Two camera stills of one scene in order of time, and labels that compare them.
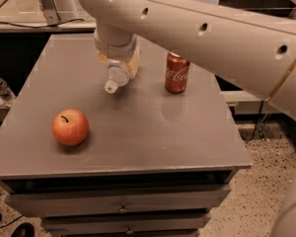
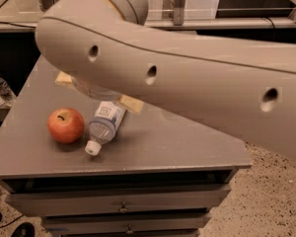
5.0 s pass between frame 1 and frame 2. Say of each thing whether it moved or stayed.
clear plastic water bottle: moved
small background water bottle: stayed
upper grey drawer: stayed
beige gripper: moved
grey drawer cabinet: stayed
